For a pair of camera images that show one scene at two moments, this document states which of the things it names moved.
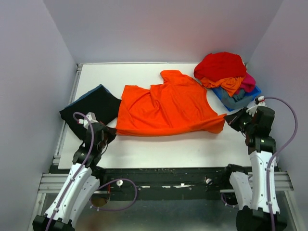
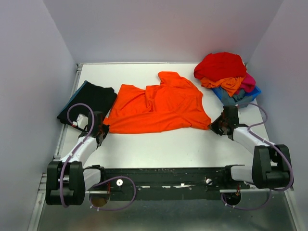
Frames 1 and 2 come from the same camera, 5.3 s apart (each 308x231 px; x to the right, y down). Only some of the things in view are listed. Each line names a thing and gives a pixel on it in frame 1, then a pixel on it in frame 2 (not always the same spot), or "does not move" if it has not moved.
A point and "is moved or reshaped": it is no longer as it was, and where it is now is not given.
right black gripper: (233, 119) -> (213, 126)
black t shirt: (104, 106) is moved or reshaped
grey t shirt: (239, 99) does not move
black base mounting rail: (165, 182) does not move
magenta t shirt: (248, 84) does not move
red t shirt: (221, 65) does not move
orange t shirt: (180, 106) is moved or reshaped
